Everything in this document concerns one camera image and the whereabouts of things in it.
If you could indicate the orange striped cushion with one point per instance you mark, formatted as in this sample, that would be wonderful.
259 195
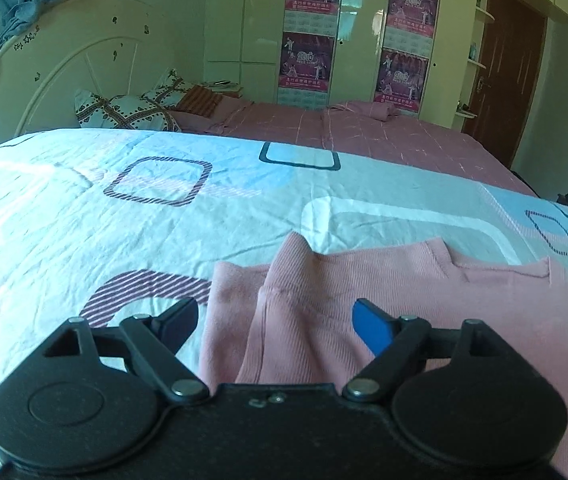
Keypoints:
201 102

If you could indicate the pink checked bed sheet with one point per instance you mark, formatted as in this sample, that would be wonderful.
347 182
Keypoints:
389 150

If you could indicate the patterned light blue bed sheet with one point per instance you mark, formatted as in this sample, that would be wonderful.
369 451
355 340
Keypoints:
113 220

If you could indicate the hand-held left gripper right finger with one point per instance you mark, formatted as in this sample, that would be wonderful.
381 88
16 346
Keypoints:
371 325

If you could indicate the folded pink cloth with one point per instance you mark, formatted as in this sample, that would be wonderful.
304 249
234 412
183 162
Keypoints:
385 111

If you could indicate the pink sweatshirt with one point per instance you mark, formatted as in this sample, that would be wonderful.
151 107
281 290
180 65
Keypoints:
314 300

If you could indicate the patterned white pillow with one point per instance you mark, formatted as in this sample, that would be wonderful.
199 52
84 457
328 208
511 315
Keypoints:
123 112
171 87

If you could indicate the brown wooden door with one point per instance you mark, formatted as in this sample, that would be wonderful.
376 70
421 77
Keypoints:
509 85

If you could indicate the cream corner shelf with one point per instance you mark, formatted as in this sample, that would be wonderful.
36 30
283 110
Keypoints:
475 62

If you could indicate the cream wardrobe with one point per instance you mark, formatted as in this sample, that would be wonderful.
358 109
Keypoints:
259 10

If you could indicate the books on nightstand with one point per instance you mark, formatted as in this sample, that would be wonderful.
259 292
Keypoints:
223 87

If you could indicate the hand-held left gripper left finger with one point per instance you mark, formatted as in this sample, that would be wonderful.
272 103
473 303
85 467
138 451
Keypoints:
178 321

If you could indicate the cream round headboard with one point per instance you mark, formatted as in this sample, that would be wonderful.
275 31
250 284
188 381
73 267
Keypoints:
88 35

